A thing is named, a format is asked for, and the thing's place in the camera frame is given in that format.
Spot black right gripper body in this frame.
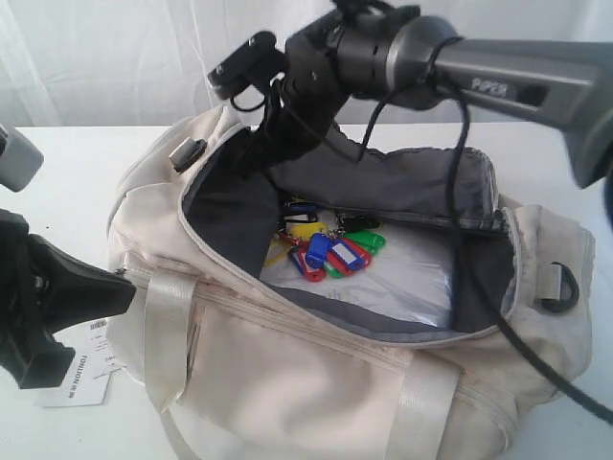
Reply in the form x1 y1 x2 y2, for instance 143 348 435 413
243 35 345 176

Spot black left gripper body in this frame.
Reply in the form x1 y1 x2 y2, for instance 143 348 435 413
1 210 53 379

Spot colourful key tag bunch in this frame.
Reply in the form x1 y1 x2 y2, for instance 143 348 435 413
264 196 386 283

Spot cream duffel bag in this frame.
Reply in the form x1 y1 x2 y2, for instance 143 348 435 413
107 106 595 459

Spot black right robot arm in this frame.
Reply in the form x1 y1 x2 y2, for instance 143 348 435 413
261 1 612 188

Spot clear plastic packet in bag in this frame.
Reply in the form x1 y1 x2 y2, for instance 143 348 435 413
261 240 453 328

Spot white barcode hang tag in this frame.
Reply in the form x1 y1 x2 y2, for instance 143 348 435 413
77 318 115 379

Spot white brand hang tag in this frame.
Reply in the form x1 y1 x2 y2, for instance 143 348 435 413
34 354 109 408

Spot white backdrop curtain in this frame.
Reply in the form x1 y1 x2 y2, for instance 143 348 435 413
1 0 612 127

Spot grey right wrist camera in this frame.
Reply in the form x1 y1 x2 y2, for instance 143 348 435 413
207 31 288 101

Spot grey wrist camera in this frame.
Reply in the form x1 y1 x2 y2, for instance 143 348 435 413
0 126 44 193
207 31 288 101

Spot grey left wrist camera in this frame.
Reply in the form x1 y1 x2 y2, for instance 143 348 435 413
0 126 44 193

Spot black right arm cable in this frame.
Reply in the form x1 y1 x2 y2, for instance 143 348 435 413
353 80 613 423

